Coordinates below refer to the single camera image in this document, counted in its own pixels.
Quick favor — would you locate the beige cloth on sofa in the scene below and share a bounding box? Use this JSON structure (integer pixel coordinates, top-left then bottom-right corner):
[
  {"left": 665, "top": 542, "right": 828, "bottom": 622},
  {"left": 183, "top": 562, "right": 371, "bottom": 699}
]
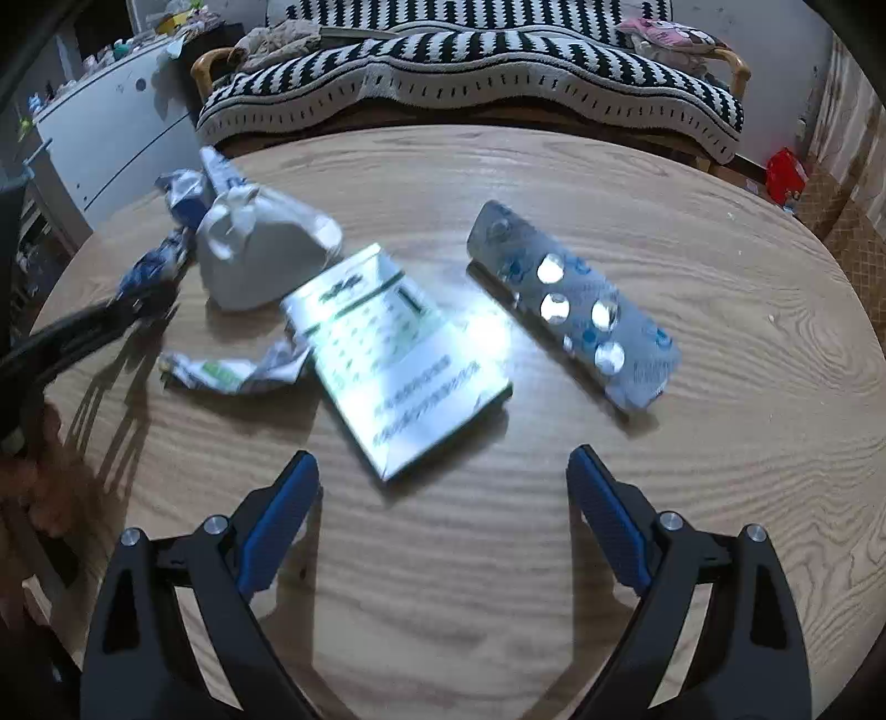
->
[{"left": 228, "top": 19, "right": 323, "bottom": 70}]

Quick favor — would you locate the crumpled green-white wrapper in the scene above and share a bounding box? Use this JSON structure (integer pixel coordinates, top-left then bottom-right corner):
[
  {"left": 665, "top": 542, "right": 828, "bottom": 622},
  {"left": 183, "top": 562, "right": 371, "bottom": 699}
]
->
[{"left": 159, "top": 339, "right": 316, "bottom": 397}]

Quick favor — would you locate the white cabinet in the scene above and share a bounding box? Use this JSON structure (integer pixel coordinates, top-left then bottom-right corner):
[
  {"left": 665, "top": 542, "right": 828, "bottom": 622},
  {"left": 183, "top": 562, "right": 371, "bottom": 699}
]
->
[{"left": 31, "top": 31, "right": 202, "bottom": 233}]

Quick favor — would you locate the pink plush cushion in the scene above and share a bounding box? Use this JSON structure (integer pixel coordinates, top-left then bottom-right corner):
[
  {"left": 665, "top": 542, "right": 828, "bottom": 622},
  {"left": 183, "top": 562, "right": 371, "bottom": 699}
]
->
[{"left": 615, "top": 17, "right": 728, "bottom": 70}]

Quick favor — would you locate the person's left hand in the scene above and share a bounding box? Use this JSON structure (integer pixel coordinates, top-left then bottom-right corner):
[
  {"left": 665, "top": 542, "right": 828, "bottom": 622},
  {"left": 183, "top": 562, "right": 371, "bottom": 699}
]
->
[{"left": 0, "top": 405, "right": 77, "bottom": 534}]

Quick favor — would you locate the crumpled white-blue wrapper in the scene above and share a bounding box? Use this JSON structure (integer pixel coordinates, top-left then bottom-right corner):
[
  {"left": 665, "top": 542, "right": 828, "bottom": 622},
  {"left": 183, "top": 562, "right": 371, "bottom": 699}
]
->
[{"left": 153, "top": 147, "right": 260, "bottom": 226}]

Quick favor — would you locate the sofa with black-white blanket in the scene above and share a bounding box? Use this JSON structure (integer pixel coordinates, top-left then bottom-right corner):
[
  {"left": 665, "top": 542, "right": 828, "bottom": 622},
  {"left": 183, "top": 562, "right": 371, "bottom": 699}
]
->
[{"left": 195, "top": 0, "right": 745, "bottom": 166}]

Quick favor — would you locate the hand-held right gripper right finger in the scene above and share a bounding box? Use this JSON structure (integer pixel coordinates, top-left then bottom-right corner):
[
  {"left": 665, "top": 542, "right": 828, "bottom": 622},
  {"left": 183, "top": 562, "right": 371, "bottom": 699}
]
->
[{"left": 566, "top": 445, "right": 812, "bottom": 720}]

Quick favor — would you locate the blue-white wrapper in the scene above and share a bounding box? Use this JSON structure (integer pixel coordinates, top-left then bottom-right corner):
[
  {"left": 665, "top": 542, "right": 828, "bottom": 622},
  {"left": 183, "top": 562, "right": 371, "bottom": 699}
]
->
[{"left": 114, "top": 225, "right": 196, "bottom": 312}]

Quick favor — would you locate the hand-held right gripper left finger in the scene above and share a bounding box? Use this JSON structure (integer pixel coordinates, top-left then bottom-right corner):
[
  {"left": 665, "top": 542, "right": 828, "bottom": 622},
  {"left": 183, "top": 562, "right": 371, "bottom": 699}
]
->
[{"left": 79, "top": 450, "right": 323, "bottom": 720}]

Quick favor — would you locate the beige patterned curtain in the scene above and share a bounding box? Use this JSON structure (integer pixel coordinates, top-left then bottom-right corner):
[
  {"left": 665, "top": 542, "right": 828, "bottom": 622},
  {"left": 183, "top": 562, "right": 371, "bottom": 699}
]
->
[{"left": 796, "top": 34, "right": 886, "bottom": 299}]

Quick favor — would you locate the dark cabinet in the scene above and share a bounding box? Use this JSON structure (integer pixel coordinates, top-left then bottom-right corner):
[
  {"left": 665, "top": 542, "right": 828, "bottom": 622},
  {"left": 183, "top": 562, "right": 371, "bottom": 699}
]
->
[{"left": 166, "top": 20, "right": 246, "bottom": 126}]

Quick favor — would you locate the silver pill blister pack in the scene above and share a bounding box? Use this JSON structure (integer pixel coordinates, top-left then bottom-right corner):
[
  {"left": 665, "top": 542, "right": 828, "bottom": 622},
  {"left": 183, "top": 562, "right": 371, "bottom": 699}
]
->
[{"left": 465, "top": 199, "right": 683, "bottom": 416}]

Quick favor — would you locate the crumpled white bag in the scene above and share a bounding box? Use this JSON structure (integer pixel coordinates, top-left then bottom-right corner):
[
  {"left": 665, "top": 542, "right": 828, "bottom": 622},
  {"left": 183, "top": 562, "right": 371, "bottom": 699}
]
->
[{"left": 195, "top": 186, "right": 343, "bottom": 310}]

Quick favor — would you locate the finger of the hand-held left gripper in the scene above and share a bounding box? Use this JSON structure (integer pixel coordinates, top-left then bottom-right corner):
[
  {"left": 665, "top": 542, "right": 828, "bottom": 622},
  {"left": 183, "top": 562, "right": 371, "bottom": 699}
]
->
[{"left": 34, "top": 280, "right": 181, "bottom": 378}]

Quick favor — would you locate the white green medicine box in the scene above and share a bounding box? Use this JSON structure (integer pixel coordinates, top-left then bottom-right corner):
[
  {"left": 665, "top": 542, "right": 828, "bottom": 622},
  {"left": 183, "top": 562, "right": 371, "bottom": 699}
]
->
[{"left": 280, "top": 242, "right": 514, "bottom": 484}]

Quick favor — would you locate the red bag on floor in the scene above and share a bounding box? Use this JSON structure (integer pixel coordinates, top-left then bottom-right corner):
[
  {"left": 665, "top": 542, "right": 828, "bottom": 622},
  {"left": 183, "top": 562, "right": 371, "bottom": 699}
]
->
[{"left": 765, "top": 147, "right": 811, "bottom": 209}]

